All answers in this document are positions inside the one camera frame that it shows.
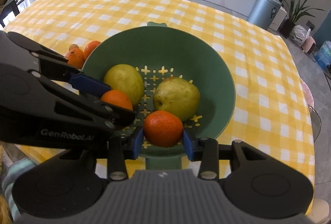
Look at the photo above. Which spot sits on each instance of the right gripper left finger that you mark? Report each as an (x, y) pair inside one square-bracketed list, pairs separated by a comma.
[(121, 148)]

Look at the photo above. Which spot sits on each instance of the orange tangerine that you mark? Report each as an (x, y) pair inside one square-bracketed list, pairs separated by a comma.
[(75, 58), (162, 129), (89, 48), (117, 98)]

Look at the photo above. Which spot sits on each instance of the orange tangerine back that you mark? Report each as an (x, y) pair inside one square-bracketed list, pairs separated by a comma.
[(89, 48)]

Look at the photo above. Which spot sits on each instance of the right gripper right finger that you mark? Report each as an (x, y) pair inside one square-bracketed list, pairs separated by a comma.
[(205, 151)]

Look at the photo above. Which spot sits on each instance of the blue water bottle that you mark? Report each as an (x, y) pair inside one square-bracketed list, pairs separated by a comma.
[(323, 55)]

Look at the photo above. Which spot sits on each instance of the white plastic bag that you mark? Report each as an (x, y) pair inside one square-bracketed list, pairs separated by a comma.
[(299, 34)]

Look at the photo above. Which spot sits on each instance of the brown longan fruit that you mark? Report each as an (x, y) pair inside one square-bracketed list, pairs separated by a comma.
[(73, 46)]

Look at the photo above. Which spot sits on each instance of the green colander bowl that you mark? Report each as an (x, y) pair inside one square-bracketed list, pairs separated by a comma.
[(181, 74)]

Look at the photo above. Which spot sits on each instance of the potted plant by bin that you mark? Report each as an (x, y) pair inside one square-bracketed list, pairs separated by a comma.
[(296, 10)]

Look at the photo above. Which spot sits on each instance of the pink small appliance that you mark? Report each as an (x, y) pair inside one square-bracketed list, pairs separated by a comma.
[(308, 45)]

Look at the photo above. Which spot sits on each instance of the blue-grey pedal bin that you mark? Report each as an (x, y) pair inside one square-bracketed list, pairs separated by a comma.
[(263, 13)]

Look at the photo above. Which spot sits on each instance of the round green pear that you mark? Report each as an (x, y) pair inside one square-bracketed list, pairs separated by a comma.
[(127, 79)]

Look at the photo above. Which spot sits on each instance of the large yellow-green pear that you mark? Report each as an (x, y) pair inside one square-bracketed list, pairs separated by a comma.
[(178, 97)]

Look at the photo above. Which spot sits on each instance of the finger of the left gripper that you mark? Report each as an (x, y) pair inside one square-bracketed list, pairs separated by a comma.
[(88, 85), (119, 117)]

